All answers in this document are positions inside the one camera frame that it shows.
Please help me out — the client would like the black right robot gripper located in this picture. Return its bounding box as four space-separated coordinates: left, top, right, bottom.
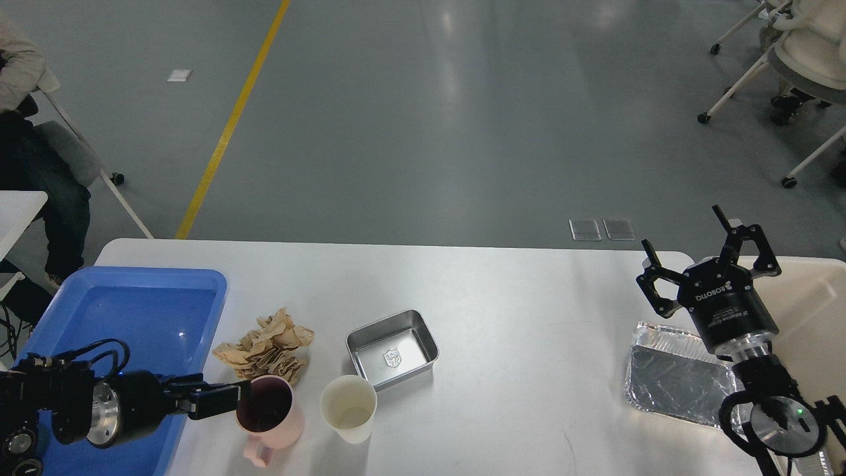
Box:
636 205 783 356

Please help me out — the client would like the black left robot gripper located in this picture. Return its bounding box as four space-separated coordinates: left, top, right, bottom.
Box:
87 370 252 449

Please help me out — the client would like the pink plastic mug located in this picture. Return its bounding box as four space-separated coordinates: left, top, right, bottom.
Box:
235 376 305 468

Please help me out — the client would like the aluminium foil tray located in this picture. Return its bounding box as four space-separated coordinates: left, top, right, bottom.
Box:
623 321 742 428

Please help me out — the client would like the small stainless steel tray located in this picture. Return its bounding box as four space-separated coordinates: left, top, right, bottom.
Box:
346 309 440 392

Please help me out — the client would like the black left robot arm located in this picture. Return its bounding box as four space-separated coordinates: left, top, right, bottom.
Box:
1 338 252 475

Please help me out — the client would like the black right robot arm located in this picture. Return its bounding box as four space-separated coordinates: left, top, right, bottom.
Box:
636 205 844 475

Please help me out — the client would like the blue plastic tray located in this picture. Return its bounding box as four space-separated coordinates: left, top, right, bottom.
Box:
17 267 227 475

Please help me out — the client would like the crumpled brown paper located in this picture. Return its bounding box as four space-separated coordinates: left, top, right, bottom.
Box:
211 307 315 386

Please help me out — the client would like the right floor outlet plate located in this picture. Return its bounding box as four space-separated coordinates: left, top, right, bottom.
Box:
602 219 636 241

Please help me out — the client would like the floor outlet plate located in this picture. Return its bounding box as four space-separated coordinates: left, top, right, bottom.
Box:
568 219 603 242
602 219 636 241

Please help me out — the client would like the cream plastic bin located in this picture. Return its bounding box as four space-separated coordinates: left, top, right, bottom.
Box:
697 256 846 476

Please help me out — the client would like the left floor outlet plate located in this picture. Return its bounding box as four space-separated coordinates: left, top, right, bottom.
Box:
568 219 603 242

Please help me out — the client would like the cream paper cup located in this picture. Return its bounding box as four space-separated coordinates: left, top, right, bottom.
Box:
320 376 378 445

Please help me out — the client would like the cream office chair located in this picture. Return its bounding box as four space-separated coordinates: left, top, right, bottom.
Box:
697 0 846 188

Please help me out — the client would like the white side table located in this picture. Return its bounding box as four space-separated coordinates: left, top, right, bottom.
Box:
1 190 48 261

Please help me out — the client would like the white folding chair left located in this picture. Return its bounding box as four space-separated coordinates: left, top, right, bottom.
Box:
34 67 153 239

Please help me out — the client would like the seated person at left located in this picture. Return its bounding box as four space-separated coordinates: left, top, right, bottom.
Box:
1 13 91 287

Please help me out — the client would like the white floor marker square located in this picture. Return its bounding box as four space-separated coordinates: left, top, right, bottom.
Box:
167 69 192 83

